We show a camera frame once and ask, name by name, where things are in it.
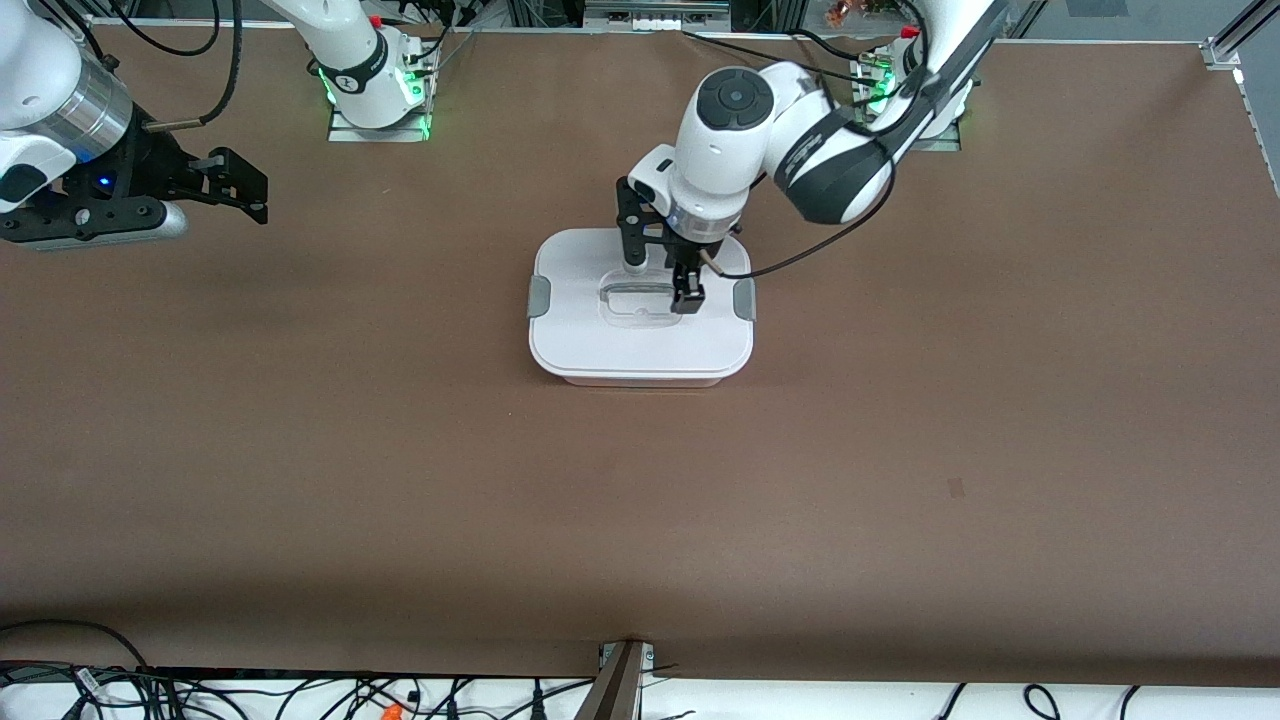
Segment white box lid grey latches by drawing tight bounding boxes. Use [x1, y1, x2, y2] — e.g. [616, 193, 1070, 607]
[527, 227, 758, 381]

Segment translucent plastic box base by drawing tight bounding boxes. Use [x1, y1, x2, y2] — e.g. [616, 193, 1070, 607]
[558, 372, 725, 389]

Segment grey background device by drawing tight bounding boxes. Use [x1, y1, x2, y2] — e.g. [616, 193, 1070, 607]
[583, 0, 731, 31]

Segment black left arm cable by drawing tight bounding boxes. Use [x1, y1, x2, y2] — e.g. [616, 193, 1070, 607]
[700, 0, 991, 279]

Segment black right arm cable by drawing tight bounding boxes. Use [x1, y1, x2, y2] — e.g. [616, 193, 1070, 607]
[105, 0, 246, 133]

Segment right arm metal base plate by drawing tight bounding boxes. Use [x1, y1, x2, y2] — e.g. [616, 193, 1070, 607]
[327, 55, 433, 143]

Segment long black table cable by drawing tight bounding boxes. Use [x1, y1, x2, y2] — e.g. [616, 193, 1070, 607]
[683, 28, 791, 63]

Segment short black table cable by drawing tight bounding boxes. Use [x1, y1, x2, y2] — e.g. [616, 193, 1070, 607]
[795, 28, 881, 63]

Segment aluminium table edge bracket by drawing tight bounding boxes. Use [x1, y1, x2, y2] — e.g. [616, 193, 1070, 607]
[575, 640, 658, 720]

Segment black looped floor cable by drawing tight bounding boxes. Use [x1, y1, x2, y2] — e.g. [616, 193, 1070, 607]
[0, 618, 151, 673]

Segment black floor cable tangle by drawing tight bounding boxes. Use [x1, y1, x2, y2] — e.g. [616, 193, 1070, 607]
[0, 665, 601, 720]

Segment aluminium frame profile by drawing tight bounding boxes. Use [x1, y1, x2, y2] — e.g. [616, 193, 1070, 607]
[1203, 0, 1280, 196]

